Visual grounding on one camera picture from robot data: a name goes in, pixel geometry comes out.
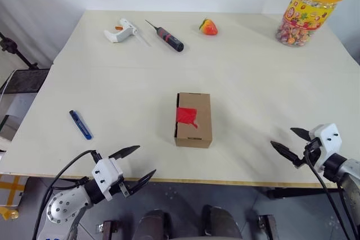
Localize dark rounded shape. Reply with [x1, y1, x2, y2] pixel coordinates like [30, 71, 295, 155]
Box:
[201, 205, 243, 240]
[132, 209, 173, 240]

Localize black table frame bar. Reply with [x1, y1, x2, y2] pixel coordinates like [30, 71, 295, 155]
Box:
[266, 185, 339, 199]

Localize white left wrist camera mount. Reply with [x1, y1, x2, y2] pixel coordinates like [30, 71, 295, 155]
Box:
[91, 157, 125, 202]

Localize candy jar with orange lid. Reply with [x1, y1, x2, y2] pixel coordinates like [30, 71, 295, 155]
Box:
[274, 0, 347, 48]

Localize brown caster bracket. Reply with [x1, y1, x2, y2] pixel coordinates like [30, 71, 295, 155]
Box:
[256, 214, 280, 240]
[96, 219, 119, 240]

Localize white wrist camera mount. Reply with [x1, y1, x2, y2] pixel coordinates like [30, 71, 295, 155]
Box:
[91, 157, 125, 202]
[308, 123, 344, 172]

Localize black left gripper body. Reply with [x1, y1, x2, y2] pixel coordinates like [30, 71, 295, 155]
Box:
[116, 176, 135, 199]

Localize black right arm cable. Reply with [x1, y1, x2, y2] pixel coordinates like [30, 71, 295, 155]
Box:
[303, 143, 352, 240]

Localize black metal stand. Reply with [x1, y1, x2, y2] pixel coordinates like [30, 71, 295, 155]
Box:
[0, 31, 41, 70]

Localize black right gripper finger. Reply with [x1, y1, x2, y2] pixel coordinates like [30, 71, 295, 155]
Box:
[270, 140, 300, 168]
[290, 127, 312, 142]

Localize brown cardboard box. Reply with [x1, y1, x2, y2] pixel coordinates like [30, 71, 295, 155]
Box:
[173, 92, 213, 149]

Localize blue utility knife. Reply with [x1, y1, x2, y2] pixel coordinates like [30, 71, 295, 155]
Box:
[69, 109, 94, 141]

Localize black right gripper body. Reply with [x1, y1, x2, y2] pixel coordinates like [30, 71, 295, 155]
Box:
[297, 138, 322, 168]

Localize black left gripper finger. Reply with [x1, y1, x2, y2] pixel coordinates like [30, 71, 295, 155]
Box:
[127, 169, 157, 196]
[109, 145, 141, 160]

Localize white glue gun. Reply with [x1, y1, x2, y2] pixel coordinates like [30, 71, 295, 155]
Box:
[103, 17, 153, 48]

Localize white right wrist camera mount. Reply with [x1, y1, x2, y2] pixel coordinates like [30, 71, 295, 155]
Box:
[308, 123, 344, 172]

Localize black and red screwdriver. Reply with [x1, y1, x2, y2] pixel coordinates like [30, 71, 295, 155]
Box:
[144, 19, 185, 53]

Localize cardboard box with yellow tape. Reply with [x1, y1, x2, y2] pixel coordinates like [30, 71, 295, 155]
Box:
[0, 173, 28, 210]

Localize toy strawberry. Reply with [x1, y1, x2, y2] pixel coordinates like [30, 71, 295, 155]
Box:
[199, 18, 219, 37]

